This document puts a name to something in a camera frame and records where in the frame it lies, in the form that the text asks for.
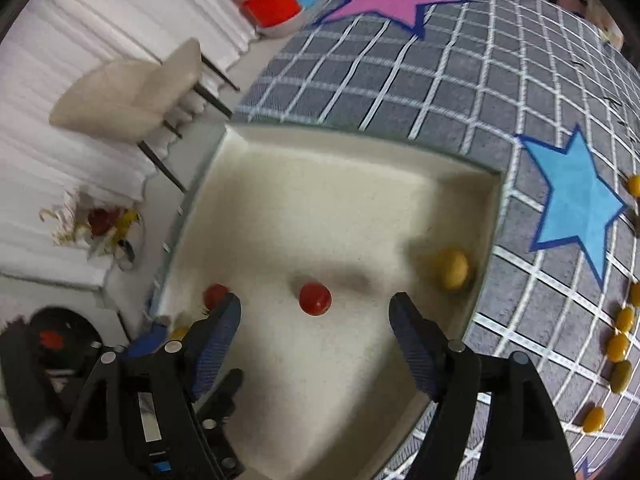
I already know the grey checked blanket with stars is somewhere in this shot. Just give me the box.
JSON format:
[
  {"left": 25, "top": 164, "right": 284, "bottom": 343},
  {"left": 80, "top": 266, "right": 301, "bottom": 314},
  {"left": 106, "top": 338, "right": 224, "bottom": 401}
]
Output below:
[{"left": 234, "top": 0, "right": 640, "bottom": 480}]

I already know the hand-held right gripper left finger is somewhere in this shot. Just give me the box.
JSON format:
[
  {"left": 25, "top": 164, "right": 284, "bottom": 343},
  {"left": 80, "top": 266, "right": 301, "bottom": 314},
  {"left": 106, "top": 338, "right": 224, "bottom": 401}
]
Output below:
[{"left": 55, "top": 293, "right": 243, "bottom": 480}]

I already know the red cherry tomato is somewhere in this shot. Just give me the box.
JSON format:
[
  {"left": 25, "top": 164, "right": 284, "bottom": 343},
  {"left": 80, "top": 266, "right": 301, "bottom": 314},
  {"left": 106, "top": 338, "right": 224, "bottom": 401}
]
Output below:
[
  {"left": 298, "top": 282, "right": 333, "bottom": 317},
  {"left": 202, "top": 283, "right": 231, "bottom": 311}
]

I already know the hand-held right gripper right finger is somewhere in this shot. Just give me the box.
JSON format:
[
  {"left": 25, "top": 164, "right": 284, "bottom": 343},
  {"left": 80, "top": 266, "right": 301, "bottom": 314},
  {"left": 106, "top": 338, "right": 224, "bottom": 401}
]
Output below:
[{"left": 388, "top": 292, "right": 577, "bottom": 480}]

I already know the artificial flower bunch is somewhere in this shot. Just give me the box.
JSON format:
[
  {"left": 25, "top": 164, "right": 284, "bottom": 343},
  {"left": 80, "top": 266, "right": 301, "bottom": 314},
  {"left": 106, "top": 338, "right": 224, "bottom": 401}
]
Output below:
[{"left": 39, "top": 189, "right": 146, "bottom": 273}]

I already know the cream foam tray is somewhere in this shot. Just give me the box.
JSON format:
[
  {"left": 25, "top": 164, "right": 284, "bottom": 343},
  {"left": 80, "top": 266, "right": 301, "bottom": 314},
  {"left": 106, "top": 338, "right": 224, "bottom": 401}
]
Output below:
[{"left": 149, "top": 122, "right": 506, "bottom": 480}]

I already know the beige upholstered chair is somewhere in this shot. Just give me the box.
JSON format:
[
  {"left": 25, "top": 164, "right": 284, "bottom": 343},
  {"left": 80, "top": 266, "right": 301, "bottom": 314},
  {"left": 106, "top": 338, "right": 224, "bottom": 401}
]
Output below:
[{"left": 49, "top": 37, "right": 242, "bottom": 193}]

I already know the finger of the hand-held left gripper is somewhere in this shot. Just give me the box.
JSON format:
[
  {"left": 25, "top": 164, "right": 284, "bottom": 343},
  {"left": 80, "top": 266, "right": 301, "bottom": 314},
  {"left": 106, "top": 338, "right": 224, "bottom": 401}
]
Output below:
[
  {"left": 126, "top": 322, "right": 172, "bottom": 358},
  {"left": 192, "top": 367, "right": 248, "bottom": 478}
]

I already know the red plastic bowl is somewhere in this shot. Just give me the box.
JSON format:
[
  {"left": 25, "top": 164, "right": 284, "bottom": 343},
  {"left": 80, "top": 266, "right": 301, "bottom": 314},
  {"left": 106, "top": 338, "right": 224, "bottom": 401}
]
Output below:
[{"left": 243, "top": 0, "right": 304, "bottom": 28}]

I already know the greenish yellow cherry tomato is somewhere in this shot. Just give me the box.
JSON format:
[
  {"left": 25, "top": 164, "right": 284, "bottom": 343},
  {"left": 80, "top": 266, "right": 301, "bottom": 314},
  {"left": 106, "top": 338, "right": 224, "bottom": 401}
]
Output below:
[{"left": 610, "top": 360, "right": 633, "bottom": 394}]

